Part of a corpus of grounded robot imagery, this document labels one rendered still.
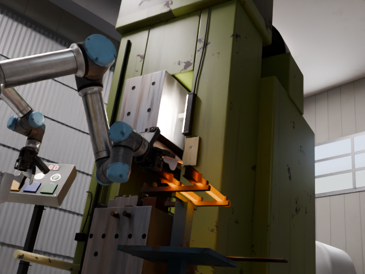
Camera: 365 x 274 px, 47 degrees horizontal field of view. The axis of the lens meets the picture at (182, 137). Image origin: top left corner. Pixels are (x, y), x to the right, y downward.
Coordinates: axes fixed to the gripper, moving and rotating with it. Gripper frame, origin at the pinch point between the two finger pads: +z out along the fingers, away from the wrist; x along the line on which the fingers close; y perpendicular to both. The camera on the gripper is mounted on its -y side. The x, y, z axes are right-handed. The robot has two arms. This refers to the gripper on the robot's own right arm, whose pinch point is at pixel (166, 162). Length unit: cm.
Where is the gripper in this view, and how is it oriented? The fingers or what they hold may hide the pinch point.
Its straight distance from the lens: 170.1
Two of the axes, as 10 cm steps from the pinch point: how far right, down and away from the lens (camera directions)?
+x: 8.9, -0.8, -4.4
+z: 4.3, 4.1, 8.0
